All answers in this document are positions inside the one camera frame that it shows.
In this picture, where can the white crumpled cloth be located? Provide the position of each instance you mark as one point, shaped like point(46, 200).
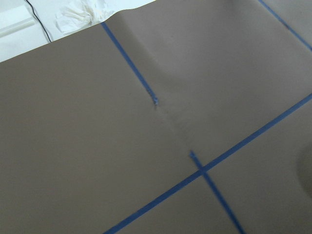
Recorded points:
point(80, 14)

